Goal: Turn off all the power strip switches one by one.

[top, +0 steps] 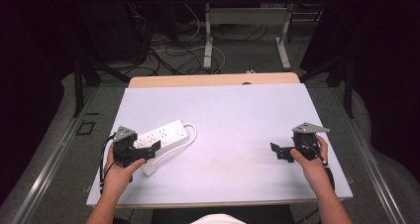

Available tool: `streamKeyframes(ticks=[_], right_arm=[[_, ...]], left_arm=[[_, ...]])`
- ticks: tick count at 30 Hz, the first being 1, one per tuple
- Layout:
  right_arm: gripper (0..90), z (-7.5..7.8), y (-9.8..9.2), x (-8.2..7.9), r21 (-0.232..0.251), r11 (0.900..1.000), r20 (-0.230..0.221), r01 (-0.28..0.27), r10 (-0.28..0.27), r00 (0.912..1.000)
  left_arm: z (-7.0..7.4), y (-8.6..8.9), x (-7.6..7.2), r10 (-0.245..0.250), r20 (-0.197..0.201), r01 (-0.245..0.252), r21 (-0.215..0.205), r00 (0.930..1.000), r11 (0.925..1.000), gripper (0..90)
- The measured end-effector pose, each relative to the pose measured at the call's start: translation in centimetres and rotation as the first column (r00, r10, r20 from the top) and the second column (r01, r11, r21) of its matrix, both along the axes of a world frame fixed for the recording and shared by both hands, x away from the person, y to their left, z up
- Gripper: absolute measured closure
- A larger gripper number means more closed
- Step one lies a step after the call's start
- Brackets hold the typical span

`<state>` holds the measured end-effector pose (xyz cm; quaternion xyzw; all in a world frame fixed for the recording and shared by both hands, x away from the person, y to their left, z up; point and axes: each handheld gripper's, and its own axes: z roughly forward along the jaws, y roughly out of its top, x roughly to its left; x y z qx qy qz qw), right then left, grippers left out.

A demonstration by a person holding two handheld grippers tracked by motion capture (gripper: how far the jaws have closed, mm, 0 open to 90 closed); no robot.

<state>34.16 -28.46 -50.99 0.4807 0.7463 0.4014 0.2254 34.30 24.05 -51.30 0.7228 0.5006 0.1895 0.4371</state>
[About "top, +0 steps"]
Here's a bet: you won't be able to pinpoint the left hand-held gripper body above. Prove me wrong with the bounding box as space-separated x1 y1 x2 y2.
111 125 147 169

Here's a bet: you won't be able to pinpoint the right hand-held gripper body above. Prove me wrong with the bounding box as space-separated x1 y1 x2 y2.
291 122 331 162

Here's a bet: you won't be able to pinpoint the white power strip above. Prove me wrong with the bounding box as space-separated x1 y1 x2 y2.
133 119 190 152

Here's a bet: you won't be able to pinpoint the person's right hand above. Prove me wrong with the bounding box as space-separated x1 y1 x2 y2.
289 134 330 187

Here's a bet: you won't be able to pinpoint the person's left hand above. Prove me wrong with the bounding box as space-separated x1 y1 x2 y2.
103 147 147 198

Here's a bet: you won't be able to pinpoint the white power plug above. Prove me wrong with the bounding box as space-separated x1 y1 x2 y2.
142 162 158 177

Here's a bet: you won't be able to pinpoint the white board on table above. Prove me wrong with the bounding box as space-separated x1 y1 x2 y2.
86 82 354 207

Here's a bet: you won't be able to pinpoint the person's dark pants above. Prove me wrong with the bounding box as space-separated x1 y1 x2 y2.
151 204 296 224

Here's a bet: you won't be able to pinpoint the black metal stand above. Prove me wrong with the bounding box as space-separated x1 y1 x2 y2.
72 50 132 118
298 49 355 110

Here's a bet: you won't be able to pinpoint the wooden table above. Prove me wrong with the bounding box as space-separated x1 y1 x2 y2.
86 71 354 209

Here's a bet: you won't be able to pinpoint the person's white shirt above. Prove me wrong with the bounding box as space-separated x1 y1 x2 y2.
190 212 248 224

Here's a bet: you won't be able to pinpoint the desk with white legs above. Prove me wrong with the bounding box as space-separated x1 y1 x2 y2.
183 0 335 71

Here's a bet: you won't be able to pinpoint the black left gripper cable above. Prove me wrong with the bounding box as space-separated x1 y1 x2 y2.
98 135 117 196

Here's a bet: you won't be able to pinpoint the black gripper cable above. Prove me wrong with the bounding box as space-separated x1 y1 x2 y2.
300 140 337 190
98 135 117 196

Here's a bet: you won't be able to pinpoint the white power strip cable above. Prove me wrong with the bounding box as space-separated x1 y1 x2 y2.
152 122 199 168

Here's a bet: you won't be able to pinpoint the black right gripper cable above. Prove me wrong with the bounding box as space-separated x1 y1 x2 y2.
300 140 337 190

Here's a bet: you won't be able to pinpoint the aluminium rail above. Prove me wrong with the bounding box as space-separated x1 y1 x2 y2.
11 85 100 224
330 86 409 224

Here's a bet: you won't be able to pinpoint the bundle of black floor cables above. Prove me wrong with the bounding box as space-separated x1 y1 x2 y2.
130 4 270 77

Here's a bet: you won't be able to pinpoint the white floor cable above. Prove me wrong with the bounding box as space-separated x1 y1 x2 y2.
154 2 227 73

